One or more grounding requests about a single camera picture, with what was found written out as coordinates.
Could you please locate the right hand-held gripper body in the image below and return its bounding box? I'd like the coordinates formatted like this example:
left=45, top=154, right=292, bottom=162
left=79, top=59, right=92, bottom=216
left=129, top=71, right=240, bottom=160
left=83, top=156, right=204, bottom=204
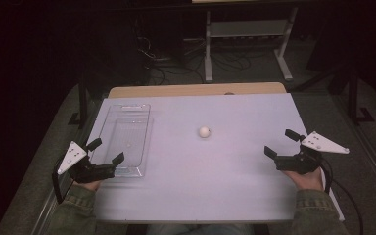
left=274, top=130, right=351, bottom=175

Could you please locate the small white ball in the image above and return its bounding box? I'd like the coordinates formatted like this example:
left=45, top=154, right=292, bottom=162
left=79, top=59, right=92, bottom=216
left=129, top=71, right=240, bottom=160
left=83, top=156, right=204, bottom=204
left=198, top=125, right=212, bottom=139

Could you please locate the bundle of floor cables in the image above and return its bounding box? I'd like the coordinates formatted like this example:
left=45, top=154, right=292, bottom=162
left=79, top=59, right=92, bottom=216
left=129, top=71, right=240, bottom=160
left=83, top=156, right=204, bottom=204
left=136, top=34, right=253, bottom=86

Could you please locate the hand-held gripper black cable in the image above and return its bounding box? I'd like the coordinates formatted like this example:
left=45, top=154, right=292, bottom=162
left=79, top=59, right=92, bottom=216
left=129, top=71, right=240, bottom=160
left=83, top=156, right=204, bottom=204
left=319, top=158, right=364, bottom=235
left=51, top=153, right=75, bottom=206

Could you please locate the right hand-held gripper black cable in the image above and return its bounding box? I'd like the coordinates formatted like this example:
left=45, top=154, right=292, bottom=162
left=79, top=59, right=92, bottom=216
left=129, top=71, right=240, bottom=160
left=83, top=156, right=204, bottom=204
left=319, top=158, right=364, bottom=235

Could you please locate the person's left hand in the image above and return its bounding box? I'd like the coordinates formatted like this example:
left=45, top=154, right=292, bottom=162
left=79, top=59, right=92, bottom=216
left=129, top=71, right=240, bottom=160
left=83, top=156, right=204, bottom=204
left=72, top=180, right=102, bottom=193

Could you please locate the grey metal desk frame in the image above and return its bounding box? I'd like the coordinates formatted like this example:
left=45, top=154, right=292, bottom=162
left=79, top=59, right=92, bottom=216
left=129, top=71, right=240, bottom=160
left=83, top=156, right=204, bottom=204
left=204, top=6, right=300, bottom=83

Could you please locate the left hand-held gripper black cable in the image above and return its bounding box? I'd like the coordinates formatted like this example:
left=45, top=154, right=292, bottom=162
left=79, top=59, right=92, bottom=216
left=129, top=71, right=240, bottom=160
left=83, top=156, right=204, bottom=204
left=51, top=153, right=75, bottom=206

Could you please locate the clear plastic tray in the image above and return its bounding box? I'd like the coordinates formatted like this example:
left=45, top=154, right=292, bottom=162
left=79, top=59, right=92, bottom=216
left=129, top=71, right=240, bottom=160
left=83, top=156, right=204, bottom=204
left=91, top=103, right=154, bottom=179

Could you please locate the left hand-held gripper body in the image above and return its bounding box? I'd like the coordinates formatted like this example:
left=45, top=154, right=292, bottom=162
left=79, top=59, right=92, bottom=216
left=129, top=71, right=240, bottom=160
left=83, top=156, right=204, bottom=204
left=57, top=140, right=117, bottom=184

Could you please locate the light wooden table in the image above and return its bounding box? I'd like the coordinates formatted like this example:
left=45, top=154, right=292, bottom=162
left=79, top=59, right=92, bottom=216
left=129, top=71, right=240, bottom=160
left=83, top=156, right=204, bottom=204
left=107, top=81, right=287, bottom=99

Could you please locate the person's right hand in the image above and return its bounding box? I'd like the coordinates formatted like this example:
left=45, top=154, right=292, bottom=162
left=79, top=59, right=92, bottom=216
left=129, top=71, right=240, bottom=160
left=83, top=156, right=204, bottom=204
left=282, top=167, right=326, bottom=193

